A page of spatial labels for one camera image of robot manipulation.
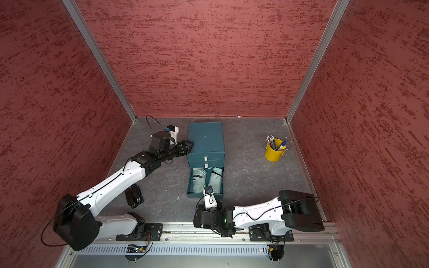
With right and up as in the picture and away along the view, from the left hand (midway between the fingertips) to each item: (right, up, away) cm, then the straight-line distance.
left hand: (188, 148), depth 81 cm
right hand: (+8, -29, -3) cm, 31 cm away
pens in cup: (+44, +3, +7) cm, 44 cm away
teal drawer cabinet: (+10, 0, -4) cm, 11 cm away
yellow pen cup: (+47, -5, +14) cm, 49 cm away
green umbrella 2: (+12, -17, +7) cm, 22 cm away
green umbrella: (+5, -17, +4) cm, 18 cm away
